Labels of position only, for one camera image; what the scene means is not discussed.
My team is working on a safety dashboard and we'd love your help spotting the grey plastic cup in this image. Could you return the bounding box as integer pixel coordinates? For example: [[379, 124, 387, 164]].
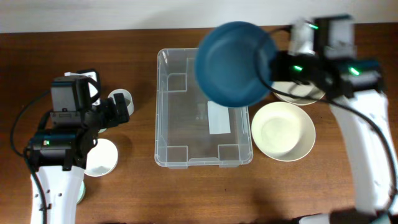
[[108, 88, 134, 116]]

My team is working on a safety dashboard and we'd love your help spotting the mint green plastic cup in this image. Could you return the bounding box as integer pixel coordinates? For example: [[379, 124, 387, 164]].
[[98, 128, 107, 134]]

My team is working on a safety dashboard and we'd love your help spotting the beige plate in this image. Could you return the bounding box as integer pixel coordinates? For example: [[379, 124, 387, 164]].
[[272, 82, 325, 106]]

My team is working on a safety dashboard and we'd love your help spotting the white small bowl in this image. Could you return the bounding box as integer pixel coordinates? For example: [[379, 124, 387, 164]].
[[85, 138, 119, 177]]

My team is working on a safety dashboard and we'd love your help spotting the cream plate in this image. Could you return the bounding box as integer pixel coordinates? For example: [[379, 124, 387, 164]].
[[251, 102, 316, 162]]

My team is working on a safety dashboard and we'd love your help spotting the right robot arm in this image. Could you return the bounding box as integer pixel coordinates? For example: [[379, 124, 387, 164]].
[[268, 51, 397, 223]]

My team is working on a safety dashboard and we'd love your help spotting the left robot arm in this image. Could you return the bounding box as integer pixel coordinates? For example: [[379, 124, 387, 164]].
[[24, 92, 131, 223]]

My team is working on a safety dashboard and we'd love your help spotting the clear plastic storage container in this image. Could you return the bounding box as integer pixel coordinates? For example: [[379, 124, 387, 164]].
[[154, 49, 254, 169]]

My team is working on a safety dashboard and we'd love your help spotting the white label in container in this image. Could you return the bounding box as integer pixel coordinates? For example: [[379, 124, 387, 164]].
[[207, 101, 231, 134]]

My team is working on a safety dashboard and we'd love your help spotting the light blue small bowl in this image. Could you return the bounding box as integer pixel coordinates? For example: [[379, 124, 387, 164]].
[[76, 182, 86, 204]]

